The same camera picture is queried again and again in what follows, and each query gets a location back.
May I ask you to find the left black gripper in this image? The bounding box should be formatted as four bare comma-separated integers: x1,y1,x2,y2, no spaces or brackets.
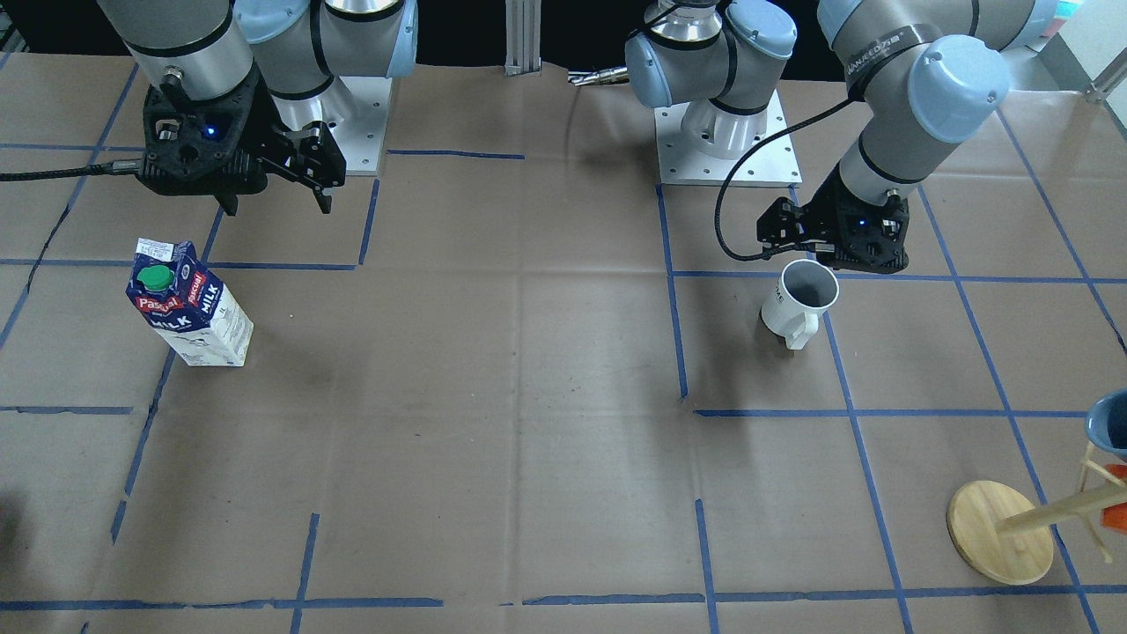
799,172,909,274

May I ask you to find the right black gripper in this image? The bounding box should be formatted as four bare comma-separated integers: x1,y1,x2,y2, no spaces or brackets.
141,64,346,217

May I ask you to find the white mug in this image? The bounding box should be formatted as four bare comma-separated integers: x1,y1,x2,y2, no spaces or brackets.
760,258,840,350

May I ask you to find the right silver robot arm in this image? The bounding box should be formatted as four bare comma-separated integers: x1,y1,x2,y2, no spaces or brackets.
100,1,419,216

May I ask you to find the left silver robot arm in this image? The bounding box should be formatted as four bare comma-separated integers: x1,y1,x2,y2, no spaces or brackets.
624,1,1057,274

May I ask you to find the blue white milk carton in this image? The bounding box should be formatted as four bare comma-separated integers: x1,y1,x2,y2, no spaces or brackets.
125,238,254,366

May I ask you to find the blue mug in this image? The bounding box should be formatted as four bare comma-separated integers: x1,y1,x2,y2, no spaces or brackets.
1086,389,1126,464

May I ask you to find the wooden mug tree stand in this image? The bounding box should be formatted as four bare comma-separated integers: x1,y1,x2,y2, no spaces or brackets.
946,443,1126,586

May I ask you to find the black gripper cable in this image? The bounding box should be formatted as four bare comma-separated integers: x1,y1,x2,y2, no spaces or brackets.
713,97,859,264

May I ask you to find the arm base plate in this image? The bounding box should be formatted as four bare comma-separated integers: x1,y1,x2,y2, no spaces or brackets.
332,77,397,177
655,88,802,188

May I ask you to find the aluminium frame post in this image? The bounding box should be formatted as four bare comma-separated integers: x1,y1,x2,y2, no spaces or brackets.
504,0,542,77

